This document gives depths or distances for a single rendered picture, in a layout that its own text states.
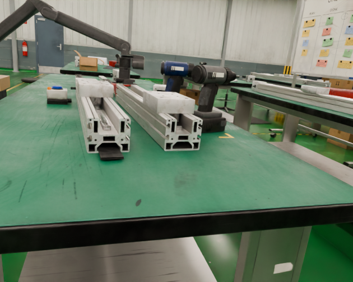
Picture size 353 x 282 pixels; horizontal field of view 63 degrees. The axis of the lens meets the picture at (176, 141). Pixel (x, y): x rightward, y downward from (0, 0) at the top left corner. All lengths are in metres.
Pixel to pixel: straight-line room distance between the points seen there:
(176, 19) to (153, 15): 0.98
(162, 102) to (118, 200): 0.37
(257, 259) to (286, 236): 0.08
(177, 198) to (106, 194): 0.12
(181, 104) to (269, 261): 0.45
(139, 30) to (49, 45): 3.53
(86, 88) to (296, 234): 0.74
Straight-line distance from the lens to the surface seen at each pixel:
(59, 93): 1.32
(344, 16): 4.06
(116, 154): 0.67
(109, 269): 1.22
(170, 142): 0.74
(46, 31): 12.55
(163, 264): 1.24
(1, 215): 0.48
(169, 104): 0.79
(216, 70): 0.97
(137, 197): 0.50
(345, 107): 2.09
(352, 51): 3.86
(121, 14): 12.59
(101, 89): 1.00
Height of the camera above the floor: 1.01
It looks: 16 degrees down
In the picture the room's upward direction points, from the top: 5 degrees clockwise
